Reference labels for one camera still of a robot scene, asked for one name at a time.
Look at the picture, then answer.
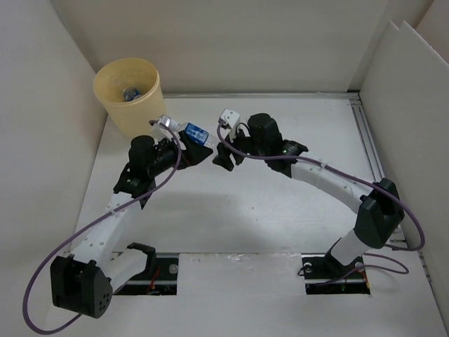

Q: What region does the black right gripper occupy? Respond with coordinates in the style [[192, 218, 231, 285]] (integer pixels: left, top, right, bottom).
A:
[[213, 123, 269, 171]]

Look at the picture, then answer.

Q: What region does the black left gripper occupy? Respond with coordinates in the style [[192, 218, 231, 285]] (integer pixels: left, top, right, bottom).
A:
[[148, 131, 212, 177]]

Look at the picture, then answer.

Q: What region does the horizontal blue label bottle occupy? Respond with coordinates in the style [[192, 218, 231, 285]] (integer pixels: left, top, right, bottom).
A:
[[180, 123, 219, 148]]

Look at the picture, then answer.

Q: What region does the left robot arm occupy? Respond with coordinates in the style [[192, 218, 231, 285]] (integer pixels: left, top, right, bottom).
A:
[[50, 131, 213, 318]]

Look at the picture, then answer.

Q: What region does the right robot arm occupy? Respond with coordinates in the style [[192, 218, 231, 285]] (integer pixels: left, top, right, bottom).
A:
[[213, 109, 404, 277]]

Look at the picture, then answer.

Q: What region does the yellow plastic bin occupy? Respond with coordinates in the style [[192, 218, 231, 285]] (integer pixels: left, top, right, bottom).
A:
[[93, 58, 166, 138]]

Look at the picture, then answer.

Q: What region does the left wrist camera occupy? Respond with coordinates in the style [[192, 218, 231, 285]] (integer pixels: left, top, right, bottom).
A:
[[150, 114, 179, 140]]

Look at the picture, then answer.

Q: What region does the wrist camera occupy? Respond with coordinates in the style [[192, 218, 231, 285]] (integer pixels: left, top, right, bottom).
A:
[[150, 114, 179, 140], [218, 109, 241, 140]]

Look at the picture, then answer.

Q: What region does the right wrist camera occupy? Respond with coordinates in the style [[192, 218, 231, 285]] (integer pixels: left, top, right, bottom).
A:
[[218, 109, 241, 140]]

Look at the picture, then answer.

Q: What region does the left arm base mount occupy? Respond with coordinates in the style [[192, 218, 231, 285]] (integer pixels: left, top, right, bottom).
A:
[[114, 243, 179, 296]]

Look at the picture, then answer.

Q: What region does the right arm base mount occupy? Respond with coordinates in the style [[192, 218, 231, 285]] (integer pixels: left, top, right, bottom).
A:
[[297, 253, 370, 295]]

